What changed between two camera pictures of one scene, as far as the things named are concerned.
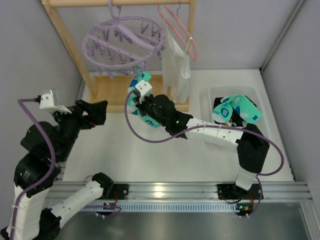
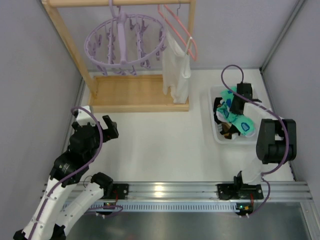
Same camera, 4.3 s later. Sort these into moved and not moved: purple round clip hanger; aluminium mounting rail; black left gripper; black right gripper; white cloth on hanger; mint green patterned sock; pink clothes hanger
Moved: purple round clip hanger; mint green patterned sock; black left gripper; black right gripper
Not moved: pink clothes hanger; aluminium mounting rail; white cloth on hanger
